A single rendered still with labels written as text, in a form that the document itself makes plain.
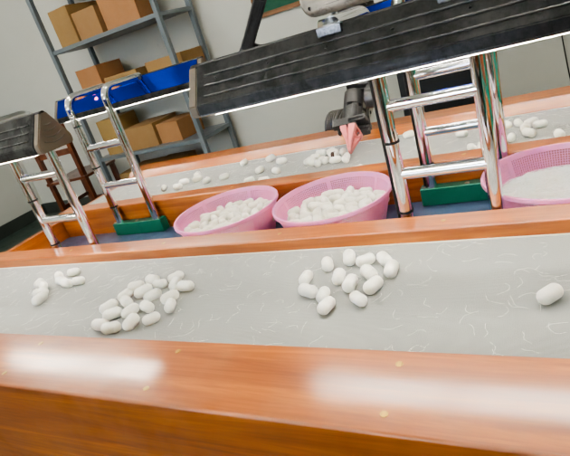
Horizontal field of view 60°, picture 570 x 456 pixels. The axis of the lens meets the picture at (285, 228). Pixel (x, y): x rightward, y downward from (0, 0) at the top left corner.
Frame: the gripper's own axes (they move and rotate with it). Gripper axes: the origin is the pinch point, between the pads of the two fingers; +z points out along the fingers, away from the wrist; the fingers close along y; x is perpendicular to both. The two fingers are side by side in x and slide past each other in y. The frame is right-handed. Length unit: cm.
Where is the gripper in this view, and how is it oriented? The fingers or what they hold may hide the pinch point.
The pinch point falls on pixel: (350, 150)
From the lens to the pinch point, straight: 140.6
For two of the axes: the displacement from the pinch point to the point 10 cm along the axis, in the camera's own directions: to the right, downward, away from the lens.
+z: -1.1, 9.1, -3.9
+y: 8.7, -1.0, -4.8
